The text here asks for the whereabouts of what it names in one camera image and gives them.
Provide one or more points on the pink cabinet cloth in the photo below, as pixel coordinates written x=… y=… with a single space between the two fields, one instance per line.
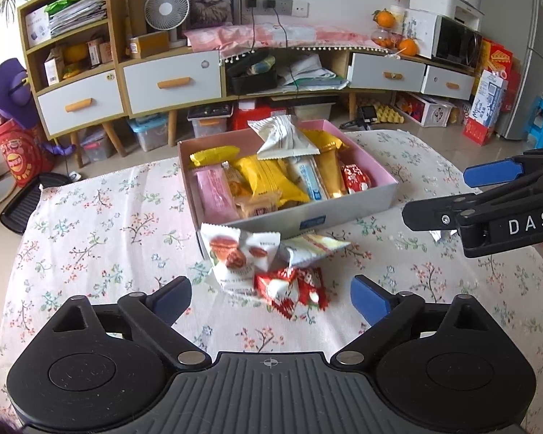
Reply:
x=231 y=41

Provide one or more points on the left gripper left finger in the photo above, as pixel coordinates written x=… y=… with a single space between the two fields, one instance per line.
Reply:
x=150 y=318

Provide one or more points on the red white candy packet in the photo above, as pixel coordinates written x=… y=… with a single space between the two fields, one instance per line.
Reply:
x=286 y=289

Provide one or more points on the purple plush toy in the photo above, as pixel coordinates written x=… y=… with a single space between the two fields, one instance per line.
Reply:
x=16 y=98

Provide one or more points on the black grill tray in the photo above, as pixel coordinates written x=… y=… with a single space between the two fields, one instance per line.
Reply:
x=16 y=213

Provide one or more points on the white nut snack packet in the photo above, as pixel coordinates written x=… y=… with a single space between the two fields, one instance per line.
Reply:
x=238 y=255

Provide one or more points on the blue plastic stool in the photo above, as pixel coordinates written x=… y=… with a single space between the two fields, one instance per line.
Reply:
x=534 y=126

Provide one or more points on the striped yellow snack pack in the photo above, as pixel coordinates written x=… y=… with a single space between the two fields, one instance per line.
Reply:
x=266 y=177

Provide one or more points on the lotus root snack packet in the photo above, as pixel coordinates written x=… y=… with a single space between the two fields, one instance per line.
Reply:
x=238 y=185

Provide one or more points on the golden long snack pack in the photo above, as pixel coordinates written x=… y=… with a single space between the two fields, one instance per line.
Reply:
x=329 y=168

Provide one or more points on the red strawberry candy packet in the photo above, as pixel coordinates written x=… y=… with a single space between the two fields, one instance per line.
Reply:
x=355 y=180

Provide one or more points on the white desk fan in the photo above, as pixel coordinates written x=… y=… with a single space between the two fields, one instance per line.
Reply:
x=167 y=16

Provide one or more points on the pink wafer pack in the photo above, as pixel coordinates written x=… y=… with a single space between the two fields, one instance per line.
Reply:
x=215 y=195

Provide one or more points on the white milk bread pack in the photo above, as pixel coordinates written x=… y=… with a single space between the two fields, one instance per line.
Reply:
x=304 y=173

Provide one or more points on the small silver snack packet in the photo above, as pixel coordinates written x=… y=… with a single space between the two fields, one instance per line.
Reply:
x=304 y=250

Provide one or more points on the red gift bag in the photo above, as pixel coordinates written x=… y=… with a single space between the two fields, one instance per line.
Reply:
x=24 y=152

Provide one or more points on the floral tablecloth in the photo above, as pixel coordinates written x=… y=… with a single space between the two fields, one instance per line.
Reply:
x=132 y=230

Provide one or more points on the white snack bag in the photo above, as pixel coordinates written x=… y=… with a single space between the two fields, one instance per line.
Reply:
x=281 y=139

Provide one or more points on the orange fruit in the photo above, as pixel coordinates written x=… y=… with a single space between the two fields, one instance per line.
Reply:
x=407 y=47
x=384 y=18

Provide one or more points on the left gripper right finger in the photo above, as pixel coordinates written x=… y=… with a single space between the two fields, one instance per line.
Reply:
x=392 y=319

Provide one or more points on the orange fruit lower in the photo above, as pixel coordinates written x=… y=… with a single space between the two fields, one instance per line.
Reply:
x=407 y=47

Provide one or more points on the puffy yellow snack bag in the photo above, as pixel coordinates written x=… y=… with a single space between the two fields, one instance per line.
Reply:
x=323 y=140

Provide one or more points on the black handheld camera tripod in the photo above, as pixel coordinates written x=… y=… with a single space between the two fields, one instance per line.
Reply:
x=365 y=118

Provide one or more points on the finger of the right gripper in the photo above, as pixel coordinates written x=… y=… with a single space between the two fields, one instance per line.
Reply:
x=441 y=213
x=493 y=173

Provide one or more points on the red storage box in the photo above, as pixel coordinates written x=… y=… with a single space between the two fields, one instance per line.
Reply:
x=241 y=118

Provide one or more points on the yellow blue-label snack pack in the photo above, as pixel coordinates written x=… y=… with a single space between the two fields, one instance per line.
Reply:
x=212 y=156

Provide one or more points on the white microwave oven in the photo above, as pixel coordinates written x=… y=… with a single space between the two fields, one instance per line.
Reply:
x=442 y=39

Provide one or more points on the wooden TV cabinet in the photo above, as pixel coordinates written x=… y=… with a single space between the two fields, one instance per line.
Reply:
x=146 y=76

